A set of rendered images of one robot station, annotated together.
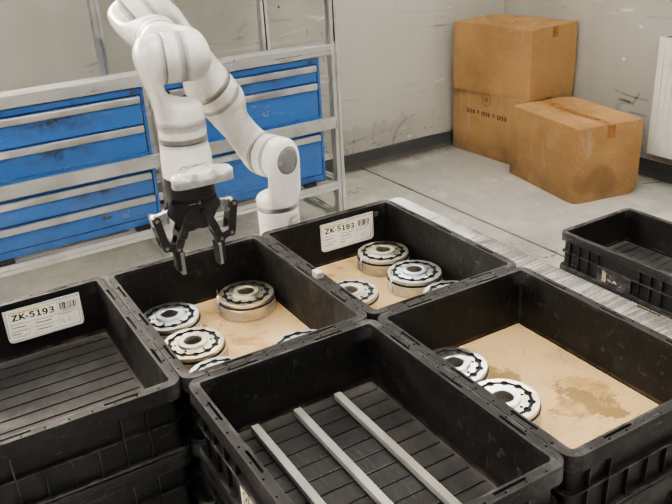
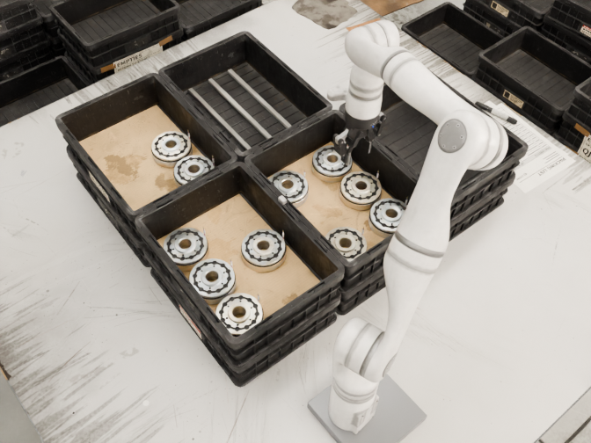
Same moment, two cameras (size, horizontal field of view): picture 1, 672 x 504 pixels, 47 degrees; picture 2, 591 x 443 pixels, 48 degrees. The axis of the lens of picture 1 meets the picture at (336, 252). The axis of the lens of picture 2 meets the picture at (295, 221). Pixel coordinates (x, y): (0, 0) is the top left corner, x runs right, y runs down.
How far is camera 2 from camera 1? 2.20 m
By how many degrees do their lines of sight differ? 102
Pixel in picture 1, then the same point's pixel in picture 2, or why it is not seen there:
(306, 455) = (273, 129)
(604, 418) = (119, 154)
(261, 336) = (323, 217)
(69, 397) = (420, 162)
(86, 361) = not seen: hidden behind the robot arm
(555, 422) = (145, 150)
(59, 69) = not seen: outside the picture
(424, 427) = not seen: hidden behind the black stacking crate
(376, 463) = (239, 126)
